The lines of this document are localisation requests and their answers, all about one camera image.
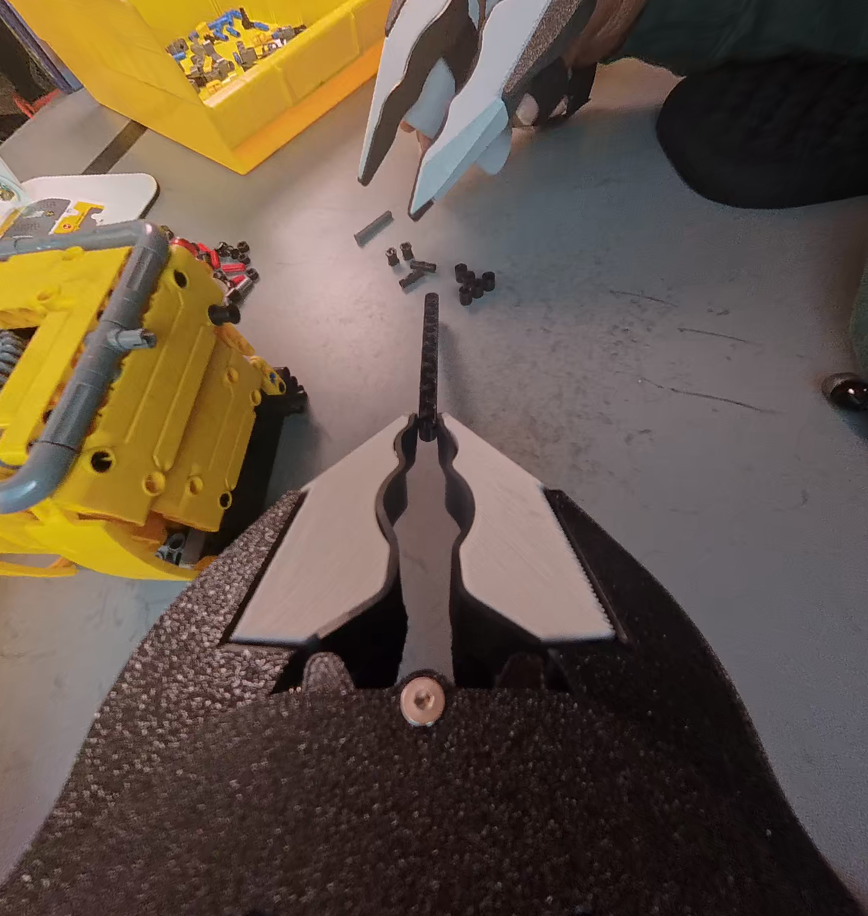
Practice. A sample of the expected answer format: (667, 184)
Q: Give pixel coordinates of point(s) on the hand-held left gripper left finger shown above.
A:
(319, 558)

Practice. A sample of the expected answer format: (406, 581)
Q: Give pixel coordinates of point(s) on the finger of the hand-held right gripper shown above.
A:
(477, 121)
(391, 71)

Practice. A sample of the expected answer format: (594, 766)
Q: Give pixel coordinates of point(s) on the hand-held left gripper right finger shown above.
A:
(534, 565)

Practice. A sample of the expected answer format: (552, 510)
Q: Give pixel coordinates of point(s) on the short dark grey lego axle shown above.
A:
(373, 227)

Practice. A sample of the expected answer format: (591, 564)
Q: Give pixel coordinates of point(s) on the yellow and black lego model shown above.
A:
(155, 401)

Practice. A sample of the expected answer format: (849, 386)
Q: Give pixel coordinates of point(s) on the long black lego beam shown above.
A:
(429, 358)

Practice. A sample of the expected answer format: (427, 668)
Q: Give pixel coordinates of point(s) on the pile of black red pins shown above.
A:
(226, 257)

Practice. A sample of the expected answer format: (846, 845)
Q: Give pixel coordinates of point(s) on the yellow bin with many pieces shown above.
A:
(119, 71)

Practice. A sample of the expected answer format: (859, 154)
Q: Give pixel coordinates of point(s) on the person's right forearm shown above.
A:
(763, 28)

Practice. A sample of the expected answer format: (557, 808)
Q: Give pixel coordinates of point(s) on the person's right hand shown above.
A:
(613, 28)

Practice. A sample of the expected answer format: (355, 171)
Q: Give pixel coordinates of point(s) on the heap of grey blue pieces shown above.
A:
(226, 50)

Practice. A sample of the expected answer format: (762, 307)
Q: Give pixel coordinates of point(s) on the black padded armrest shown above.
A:
(777, 143)

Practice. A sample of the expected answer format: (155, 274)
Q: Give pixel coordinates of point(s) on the yellow grey sticker sheet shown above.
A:
(48, 215)

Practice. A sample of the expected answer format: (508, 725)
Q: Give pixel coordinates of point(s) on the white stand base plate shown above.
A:
(119, 193)

